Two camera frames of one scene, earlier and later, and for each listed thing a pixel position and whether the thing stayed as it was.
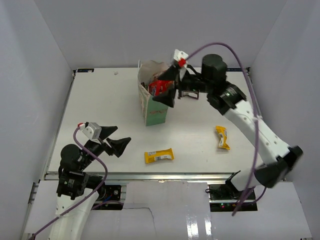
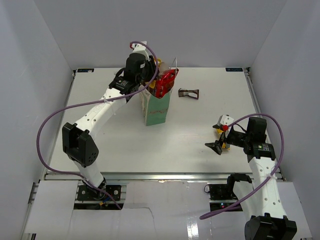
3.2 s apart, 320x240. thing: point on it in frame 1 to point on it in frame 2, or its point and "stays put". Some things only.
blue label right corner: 234,69 stays put
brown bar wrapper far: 193,94 stays put
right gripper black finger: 167,99 to 216,146
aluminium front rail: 157,177 stays put
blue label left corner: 85,70 stays put
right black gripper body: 191,82 to 237,138
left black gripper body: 94,149 to 149,73
